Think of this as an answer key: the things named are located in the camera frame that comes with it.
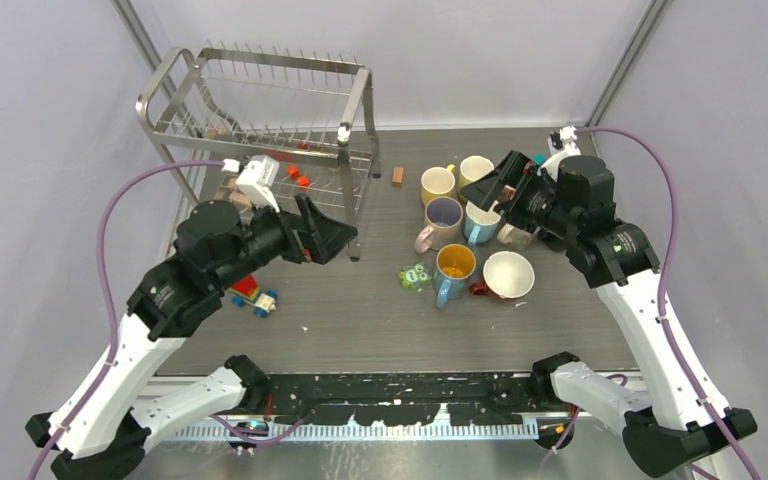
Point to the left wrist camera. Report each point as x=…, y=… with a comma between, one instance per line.
x=255, y=179

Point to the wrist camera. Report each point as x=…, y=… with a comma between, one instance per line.
x=255, y=179
x=562, y=145

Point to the blue patterned mug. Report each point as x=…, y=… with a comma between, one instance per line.
x=454, y=266

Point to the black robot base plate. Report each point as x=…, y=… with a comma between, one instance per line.
x=400, y=399

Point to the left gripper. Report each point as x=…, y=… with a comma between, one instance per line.
x=313, y=236

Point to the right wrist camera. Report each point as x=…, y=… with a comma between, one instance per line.
x=562, y=145

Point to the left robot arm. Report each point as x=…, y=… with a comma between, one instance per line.
x=104, y=431

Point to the yellow cup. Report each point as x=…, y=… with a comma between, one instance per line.
x=437, y=182

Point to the pale pink marbled mug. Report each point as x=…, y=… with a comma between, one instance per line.
x=443, y=217

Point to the steel two-tier dish rack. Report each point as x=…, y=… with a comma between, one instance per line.
x=313, y=112

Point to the small wooden block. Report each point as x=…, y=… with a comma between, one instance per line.
x=397, y=177

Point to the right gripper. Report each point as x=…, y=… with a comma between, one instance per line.
x=484, y=191

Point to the light blue mug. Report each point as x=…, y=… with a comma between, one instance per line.
x=479, y=225

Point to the colourful brick toy car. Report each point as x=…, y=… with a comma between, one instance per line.
x=247, y=291

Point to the green owl toy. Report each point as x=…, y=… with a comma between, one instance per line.
x=415, y=276

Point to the lime green mug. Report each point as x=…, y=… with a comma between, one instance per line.
x=472, y=169

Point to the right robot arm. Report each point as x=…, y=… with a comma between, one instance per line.
x=681, y=416

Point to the beige patterned mug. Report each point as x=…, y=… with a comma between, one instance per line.
x=513, y=237

